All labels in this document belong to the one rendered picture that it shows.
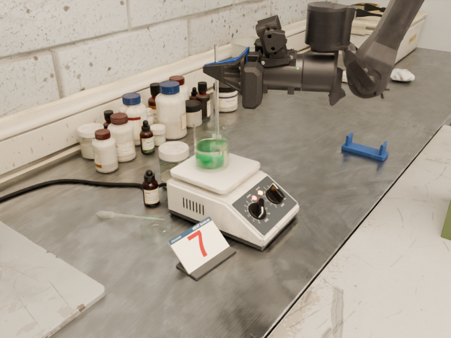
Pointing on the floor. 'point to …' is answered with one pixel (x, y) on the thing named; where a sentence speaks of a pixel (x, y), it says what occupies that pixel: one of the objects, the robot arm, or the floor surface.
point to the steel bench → (407, 104)
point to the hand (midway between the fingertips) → (224, 69)
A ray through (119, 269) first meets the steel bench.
